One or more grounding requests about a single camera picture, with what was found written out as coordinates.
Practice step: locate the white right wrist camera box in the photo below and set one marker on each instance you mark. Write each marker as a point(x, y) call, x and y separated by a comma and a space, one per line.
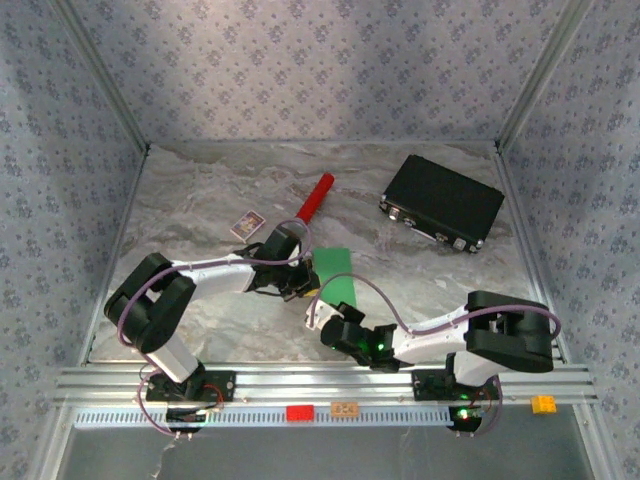
point(319, 314)

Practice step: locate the small purple card box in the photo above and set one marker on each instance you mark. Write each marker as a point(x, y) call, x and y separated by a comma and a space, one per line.
point(248, 226)

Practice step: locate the yellow toy brick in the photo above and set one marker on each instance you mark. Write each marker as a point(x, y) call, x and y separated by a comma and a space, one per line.
point(543, 404)

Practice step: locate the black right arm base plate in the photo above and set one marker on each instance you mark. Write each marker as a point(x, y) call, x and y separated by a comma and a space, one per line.
point(427, 387)

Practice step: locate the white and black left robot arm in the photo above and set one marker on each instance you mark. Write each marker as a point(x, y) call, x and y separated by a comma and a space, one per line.
point(215, 274)

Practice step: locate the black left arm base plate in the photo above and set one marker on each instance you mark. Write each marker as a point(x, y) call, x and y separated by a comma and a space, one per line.
point(220, 385)

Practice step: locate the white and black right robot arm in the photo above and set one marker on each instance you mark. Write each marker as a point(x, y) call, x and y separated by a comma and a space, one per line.
point(435, 342)

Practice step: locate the red toy microphone grey head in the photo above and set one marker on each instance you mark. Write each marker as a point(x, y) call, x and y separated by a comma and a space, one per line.
point(317, 192)

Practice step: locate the orange toy brick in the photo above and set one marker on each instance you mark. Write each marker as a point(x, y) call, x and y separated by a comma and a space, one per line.
point(345, 409)

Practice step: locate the aluminium frame post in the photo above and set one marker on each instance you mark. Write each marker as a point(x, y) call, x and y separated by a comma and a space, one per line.
point(537, 75)

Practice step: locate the red toy brick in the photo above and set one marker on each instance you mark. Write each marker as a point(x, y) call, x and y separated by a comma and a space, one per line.
point(300, 413)

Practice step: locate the green paper sheet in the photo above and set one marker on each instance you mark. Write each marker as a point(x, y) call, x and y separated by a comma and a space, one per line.
point(332, 262)

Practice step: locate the aluminium table edge rail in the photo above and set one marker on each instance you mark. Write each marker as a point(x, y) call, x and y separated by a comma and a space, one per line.
point(531, 250)
point(118, 250)

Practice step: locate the aluminium mounting rail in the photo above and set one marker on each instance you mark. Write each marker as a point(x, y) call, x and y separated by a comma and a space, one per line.
point(320, 385)

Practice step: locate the black hard case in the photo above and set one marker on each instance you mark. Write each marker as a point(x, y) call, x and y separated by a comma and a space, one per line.
point(445, 195)

